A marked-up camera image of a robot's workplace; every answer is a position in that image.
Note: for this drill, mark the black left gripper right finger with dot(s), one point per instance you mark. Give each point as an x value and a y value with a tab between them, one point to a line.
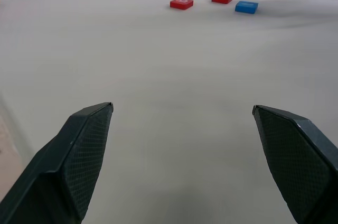
298	160

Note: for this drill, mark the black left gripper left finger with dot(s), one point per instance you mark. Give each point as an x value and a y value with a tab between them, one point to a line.
63	166

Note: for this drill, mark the red letter tile b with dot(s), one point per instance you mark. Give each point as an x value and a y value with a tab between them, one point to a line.
181	3

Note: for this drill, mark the blue letter tile t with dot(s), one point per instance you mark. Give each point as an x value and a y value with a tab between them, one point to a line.
246	7

